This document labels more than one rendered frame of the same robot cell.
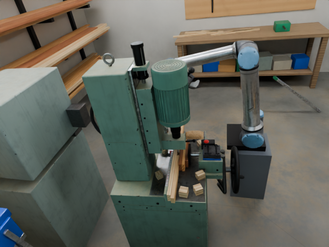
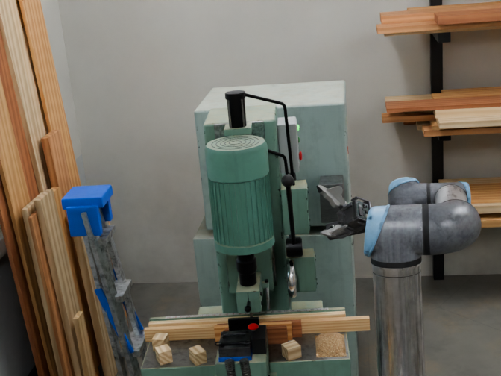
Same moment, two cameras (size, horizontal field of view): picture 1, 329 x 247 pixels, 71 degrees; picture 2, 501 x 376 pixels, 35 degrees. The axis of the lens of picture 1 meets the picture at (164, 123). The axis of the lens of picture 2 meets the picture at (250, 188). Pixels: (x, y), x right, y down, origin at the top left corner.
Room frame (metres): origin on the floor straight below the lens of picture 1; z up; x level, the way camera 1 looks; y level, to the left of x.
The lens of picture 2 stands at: (0.78, -2.19, 2.08)
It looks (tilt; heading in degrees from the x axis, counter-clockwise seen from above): 18 degrees down; 81
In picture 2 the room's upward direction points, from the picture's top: 5 degrees counter-clockwise
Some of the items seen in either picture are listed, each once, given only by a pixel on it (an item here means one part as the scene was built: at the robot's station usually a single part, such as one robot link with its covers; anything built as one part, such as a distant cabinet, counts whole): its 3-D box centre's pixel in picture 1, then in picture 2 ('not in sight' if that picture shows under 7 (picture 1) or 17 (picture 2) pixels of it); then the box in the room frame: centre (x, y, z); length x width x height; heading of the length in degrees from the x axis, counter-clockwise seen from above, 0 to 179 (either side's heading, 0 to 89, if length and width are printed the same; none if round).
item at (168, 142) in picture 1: (174, 142); (250, 294); (1.07, -0.04, 1.03); 0.14 x 0.07 x 0.09; 77
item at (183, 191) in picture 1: (183, 191); (160, 342); (0.79, -0.05, 0.92); 0.04 x 0.04 x 0.04; 67
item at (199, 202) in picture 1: (196, 163); (246, 362); (1.03, -0.16, 0.87); 0.61 x 0.30 x 0.06; 167
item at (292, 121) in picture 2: not in sight; (288, 145); (1.28, 0.22, 1.40); 0.10 x 0.06 x 0.16; 77
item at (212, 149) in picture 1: (210, 149); (243, 342); (1.01, -0.25, 0.99); 0.13 x 0.11 x 0.06; 167
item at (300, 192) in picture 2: not in sight; (295, 207); (1.26, 0.12, 1.22); 0.09 x 0.08 x 0.15; 77
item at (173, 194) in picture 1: (178, 154); (256, 328); (1.08, -0.06, 0.92); 0.68 x 0.02 x 0.04; 167
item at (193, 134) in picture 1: (194, 133); (329, 341); (1.27, -0.19, 0.91); 0.12 x 0.09 x 0.03; 77
